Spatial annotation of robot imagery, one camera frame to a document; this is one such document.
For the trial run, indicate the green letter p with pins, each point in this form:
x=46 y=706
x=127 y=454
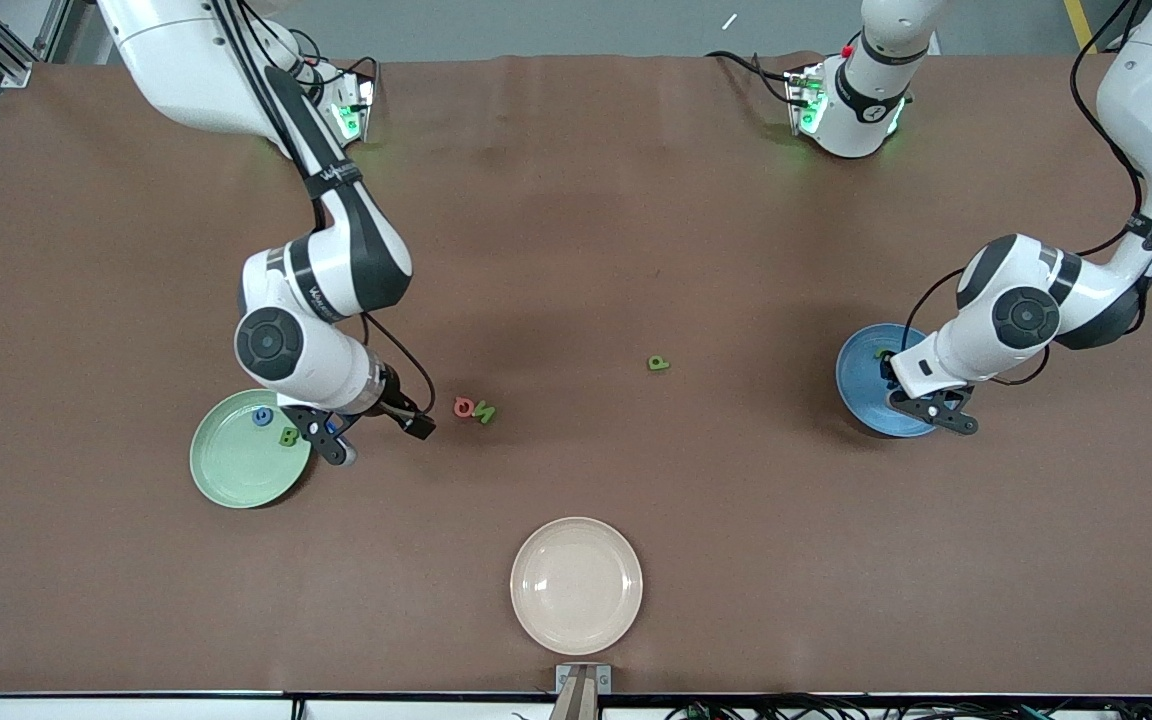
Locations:
x=658 y=363

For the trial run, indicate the blue letter G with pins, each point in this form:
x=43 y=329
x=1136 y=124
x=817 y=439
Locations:
x=255 y=416

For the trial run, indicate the red letter Q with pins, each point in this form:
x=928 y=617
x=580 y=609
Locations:
x=456 y=407

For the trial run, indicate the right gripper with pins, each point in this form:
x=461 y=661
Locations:
x=397 y=403

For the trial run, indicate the aluminium frame profile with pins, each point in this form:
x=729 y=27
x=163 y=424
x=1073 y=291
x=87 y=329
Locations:
x=16 y=68

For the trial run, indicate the blue plate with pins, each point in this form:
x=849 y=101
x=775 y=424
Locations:
x=861 y=390

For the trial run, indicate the green letter B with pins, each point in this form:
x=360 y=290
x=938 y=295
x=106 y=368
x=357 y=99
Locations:
x=288 y=437

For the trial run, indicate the brown table mat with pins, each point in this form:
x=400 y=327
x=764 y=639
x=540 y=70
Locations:
x=576 y=250

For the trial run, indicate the light green plate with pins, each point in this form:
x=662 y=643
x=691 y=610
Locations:
x=236 y=470

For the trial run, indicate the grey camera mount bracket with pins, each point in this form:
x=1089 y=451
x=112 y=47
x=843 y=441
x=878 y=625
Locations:
x=583 y=680

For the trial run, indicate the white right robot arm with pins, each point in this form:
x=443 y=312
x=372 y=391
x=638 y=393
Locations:
x=186 y=70

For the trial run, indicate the green letter N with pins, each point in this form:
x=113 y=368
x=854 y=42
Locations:
x=484 y=411

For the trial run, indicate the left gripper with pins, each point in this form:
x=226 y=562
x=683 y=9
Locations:
x=886 y=370

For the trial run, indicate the beige plate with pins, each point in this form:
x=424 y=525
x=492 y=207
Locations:
x=576 y=585

